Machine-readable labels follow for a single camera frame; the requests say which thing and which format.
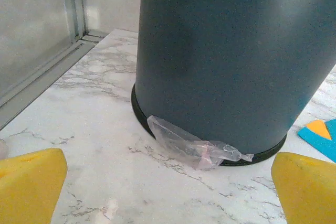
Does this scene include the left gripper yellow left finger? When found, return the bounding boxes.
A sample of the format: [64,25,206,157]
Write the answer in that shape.
[0,147,68,224]

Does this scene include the aluminium frame side rail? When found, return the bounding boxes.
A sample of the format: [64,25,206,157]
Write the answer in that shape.
[0,29,108,130]

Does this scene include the dark blue-grey waste bin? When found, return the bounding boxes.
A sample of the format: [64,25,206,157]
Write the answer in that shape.
[130,0,336,167]

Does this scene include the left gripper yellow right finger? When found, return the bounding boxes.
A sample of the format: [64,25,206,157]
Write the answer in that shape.
[271,152,336,224]

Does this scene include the aluminium frame post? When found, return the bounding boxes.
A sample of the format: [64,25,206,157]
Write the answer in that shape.
[60,0,87,42]

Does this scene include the large blue paper scrap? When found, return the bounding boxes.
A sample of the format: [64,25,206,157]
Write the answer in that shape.
[298,119,336,164]

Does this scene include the small orange paper scrap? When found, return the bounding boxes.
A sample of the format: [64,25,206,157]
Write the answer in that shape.
[306,119,332,141]

